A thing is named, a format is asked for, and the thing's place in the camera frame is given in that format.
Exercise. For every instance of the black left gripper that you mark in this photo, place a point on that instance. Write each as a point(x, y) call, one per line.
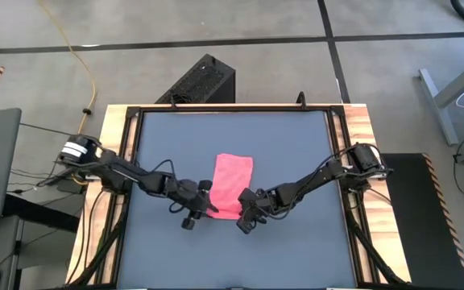
point(189, 222)

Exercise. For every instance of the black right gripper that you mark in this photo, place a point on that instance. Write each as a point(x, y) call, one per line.
point(244, 226)

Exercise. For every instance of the pink terry towel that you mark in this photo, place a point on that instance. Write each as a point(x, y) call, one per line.
point(232, 181)

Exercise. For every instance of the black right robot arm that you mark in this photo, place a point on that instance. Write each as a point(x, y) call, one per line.
point(316, 177)

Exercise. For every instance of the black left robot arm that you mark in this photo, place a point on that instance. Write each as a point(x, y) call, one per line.
point(127, 173)

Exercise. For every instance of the black table clamp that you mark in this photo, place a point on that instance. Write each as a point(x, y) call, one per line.
point(301, 100)
point(172, 102)

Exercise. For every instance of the black computer tower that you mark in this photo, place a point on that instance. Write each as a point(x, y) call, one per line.
point(204, 80)

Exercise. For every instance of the black power strip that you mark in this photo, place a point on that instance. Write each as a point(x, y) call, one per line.
point(60, 179)

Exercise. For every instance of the black desk crossbar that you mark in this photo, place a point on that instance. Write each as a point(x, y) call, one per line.
point(38, 213)

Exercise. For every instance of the large striped-edge floor mat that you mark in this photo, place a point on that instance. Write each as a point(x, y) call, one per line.
point(413, 225)

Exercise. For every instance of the grey metal desk leg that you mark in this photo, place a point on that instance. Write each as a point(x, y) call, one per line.
point(437, 104)

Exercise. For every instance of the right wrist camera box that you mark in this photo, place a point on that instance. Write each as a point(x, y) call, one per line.
point(266, 199)

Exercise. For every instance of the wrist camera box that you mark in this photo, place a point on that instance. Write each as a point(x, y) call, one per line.
point(266, 199)
point(186, 189)

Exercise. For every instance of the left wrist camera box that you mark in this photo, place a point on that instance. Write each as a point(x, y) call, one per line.
point(186, 189)

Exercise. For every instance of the black table frame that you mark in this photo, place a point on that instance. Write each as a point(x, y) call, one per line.
point(236, 108)

